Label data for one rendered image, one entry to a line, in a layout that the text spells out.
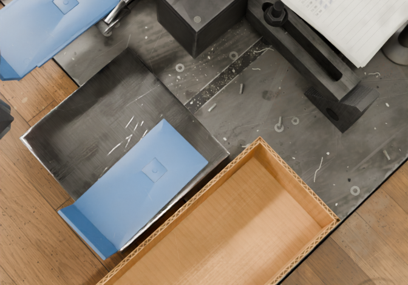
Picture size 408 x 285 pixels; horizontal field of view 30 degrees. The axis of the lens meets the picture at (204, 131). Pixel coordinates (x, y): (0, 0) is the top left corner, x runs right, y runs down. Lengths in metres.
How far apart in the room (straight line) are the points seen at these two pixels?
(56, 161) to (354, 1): 0.38
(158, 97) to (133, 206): 0.13
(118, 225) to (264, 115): 0.21
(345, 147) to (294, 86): 0.09
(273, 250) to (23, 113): 0.32
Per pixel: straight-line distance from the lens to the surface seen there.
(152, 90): 0.86
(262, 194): 0.85
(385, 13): 0.89
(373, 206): 0.88
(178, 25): 0.85
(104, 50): 0.90
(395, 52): 0.92
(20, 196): 0.86
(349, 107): 0.82
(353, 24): 0.88
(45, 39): 0.81
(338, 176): 0.87
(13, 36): 0.82
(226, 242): 0.84
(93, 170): 0.84
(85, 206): 0.83
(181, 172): 0.83
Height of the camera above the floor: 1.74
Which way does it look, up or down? 75 degrees down
